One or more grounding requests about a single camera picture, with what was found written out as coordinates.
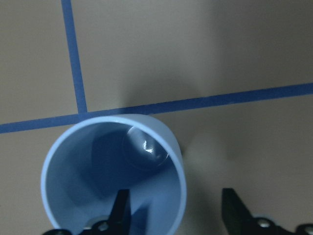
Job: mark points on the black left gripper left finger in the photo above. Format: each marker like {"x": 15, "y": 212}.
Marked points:
{"x": 119, "y": 221}

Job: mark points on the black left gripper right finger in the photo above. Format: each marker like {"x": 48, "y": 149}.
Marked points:
{"x": 239, "y": 221}

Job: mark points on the blue cup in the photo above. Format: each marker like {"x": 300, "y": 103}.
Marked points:
{"x": 94, "y": 159}

